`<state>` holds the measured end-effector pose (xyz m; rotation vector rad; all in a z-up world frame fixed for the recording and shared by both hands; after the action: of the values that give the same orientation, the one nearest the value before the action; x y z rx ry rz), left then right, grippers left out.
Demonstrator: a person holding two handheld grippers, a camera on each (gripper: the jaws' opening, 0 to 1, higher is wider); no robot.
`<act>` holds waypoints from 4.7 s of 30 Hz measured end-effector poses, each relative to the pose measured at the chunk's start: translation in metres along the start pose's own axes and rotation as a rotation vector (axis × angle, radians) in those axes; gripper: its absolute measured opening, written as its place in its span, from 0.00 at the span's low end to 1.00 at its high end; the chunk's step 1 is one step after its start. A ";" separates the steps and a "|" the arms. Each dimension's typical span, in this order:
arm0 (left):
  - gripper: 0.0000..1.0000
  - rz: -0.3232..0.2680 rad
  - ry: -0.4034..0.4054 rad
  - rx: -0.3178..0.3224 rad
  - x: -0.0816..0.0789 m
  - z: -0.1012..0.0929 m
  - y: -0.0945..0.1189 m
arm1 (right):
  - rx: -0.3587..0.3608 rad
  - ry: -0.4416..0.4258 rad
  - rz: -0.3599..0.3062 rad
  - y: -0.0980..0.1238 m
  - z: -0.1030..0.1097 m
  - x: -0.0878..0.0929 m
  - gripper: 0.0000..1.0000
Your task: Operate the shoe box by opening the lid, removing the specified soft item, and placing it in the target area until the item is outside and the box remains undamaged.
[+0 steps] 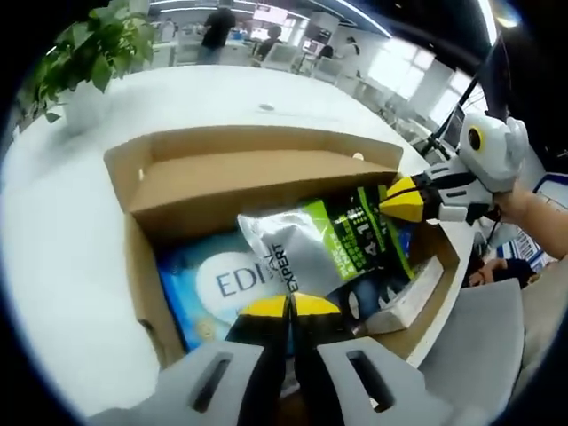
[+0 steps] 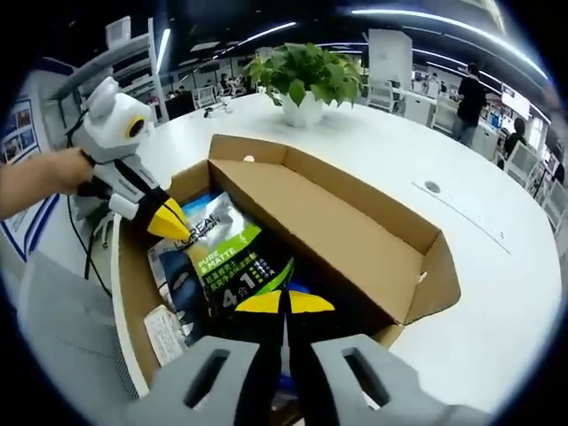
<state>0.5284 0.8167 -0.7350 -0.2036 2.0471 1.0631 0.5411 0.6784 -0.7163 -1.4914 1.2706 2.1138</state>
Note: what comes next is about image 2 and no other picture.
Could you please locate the blue framed wall board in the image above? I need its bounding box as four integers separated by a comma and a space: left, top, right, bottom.
0, 99, 61, 263

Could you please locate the long curved ceiling light strip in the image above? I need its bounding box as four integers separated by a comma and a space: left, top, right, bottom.
350, 8, 551, 81

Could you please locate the grey mesh office chair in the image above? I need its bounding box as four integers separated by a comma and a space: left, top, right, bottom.
17, 252, 138, 400

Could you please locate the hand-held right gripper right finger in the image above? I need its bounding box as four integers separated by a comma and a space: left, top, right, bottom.
286, 290, 496, 426

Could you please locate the green grey sachet packet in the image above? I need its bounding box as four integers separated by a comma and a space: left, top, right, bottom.
175, 191, 296, 319

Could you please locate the small device on table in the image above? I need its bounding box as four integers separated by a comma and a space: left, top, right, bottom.
201, 104, 234, 120

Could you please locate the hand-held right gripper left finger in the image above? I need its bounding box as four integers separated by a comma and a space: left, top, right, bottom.
126, 290, 285, 426

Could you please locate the person's left hand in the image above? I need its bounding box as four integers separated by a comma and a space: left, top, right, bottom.
49, 147, 98, 195

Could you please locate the white office chair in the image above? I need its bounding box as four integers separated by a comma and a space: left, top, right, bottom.
543, 179, 568, 232
505, 141, 540, 187

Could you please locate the brown cardboard shoe box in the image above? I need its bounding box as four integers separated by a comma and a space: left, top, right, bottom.
110, 134, 462, 396

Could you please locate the white box on shelf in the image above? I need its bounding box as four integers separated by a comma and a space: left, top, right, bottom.
105, 16, 133, 48

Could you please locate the pink lit monitor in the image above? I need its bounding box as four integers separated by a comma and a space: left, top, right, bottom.
501, 83, 532, 114

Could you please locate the grey metal shelf rack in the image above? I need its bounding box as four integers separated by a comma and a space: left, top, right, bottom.
48, 17, 172, 125

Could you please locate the green plant in white pot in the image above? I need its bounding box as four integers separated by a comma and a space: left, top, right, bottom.
242, 43, 364, 129

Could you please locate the short ceiling light strip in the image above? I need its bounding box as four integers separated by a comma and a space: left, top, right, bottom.
233, 21, 297, 48

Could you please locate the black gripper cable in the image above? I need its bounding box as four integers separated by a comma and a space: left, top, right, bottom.
66, 194, 113, 298

